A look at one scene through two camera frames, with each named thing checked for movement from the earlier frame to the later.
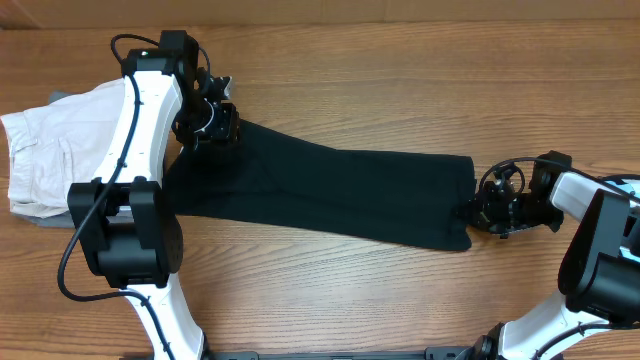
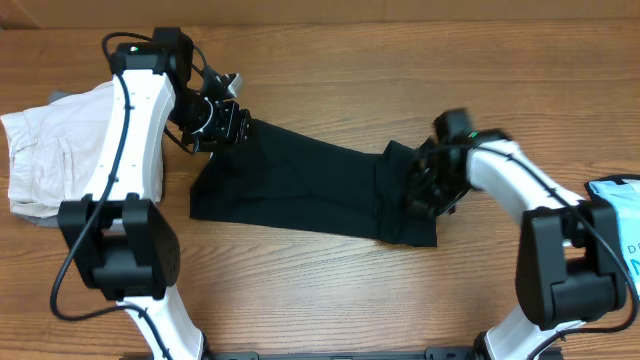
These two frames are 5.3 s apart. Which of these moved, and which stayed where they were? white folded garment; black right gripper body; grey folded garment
Moved: black right gripper body
Stayed: grey folded garment; white folded garment
